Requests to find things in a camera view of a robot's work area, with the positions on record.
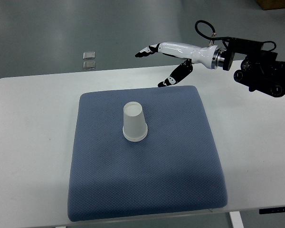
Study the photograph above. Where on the white table leg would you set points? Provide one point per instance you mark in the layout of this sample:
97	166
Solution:
236	220

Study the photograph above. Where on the blue fabric cushion mat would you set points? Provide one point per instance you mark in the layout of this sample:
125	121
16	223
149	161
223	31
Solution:
175	168

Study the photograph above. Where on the upper metal floor plate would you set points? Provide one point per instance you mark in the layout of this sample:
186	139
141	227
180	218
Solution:
89	55

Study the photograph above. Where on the lower metal floor plate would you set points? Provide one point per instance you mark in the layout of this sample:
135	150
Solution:
88	65

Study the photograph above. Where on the white paper cup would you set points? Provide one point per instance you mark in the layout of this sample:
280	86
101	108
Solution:
135	139
134	124

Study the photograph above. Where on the metal floor plate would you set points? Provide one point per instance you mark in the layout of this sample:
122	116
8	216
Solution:
88	65
89	55

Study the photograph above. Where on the brown cardboard box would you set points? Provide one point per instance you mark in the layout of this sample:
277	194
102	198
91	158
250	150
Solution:
271	4

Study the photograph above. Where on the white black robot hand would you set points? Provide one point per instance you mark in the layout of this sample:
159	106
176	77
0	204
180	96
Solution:
211	57

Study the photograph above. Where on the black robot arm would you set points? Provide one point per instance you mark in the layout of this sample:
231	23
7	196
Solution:
260	69

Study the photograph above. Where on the black table control panel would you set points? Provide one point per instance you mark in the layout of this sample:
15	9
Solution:
272	210

